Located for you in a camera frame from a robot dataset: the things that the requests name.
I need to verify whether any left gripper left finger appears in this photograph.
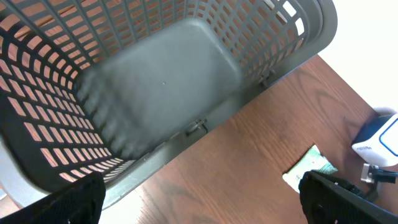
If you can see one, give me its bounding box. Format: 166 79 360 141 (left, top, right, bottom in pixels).
1 171 106 224

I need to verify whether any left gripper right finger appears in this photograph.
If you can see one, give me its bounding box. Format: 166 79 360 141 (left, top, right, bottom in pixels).
298 170 397 224

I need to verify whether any light green wipes packet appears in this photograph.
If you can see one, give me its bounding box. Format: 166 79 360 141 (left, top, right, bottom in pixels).
282 145 338 193

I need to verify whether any white barcode scanner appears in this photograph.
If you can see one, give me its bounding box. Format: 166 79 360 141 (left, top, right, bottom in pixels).
351 114 397 167

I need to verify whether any grey plastic shopping basket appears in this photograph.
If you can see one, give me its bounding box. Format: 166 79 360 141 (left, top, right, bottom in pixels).
1 0 337 208

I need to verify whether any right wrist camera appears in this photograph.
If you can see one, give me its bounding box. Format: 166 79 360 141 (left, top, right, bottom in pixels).
361 163 397 184

